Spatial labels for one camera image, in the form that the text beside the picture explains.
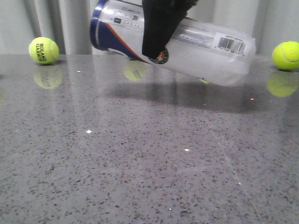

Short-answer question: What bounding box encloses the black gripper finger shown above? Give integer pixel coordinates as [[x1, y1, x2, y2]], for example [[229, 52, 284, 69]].
[[142, 0, 198, 59]]

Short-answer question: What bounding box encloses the Roland Garros tennis ball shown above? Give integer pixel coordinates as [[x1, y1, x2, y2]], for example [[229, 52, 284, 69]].
[[28, 37, 60, 64]]

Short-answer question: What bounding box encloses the plain yellow tennis ball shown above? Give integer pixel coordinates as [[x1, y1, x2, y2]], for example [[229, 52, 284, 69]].
[[272, 41, 299, 70]]

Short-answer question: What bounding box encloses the white tennis ball can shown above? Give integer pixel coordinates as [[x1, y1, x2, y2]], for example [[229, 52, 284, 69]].
[[90, 0, 256, 86]]

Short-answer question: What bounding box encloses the grey pleated curtain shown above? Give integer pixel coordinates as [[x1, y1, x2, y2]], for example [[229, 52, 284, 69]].
[[0, 0, 299, 55]]

